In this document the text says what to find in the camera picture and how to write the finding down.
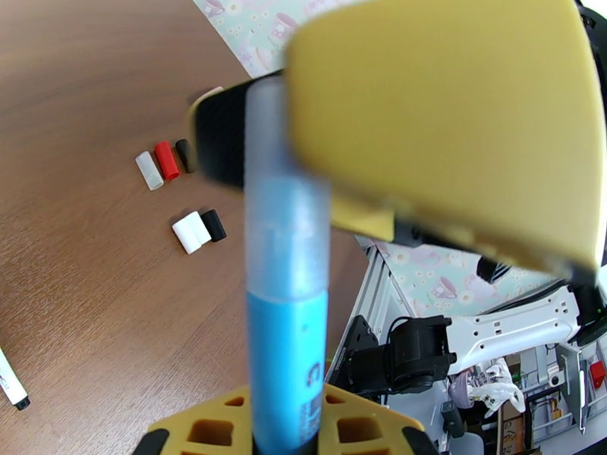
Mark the clear marker cap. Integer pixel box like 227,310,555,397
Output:
134,151,165,192

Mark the wide aluminium base rail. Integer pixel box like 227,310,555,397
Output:
326,242,418,374

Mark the cardboard box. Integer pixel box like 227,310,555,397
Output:
502,401,528,451

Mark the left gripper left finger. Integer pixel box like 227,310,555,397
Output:
134,384,255,455

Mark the red marker cap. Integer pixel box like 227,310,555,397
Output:
154,141,181,181

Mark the blue marker pen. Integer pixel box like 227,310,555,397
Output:
243,176,332,455

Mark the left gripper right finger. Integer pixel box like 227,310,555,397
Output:
322,383,437,455

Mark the small black device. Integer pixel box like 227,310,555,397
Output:
439,399,469,439

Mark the grey metal rack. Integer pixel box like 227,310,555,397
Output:
521,342,607,437

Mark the white plastic bag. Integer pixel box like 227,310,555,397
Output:
469,363,527,418

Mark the black whiteboard marker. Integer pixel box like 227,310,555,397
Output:
0,347,32,412

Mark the black marker cap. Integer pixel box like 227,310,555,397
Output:
174,138,198,175
200,208,228,243

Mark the translucent blue marker cap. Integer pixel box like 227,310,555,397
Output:
243,77,332,298

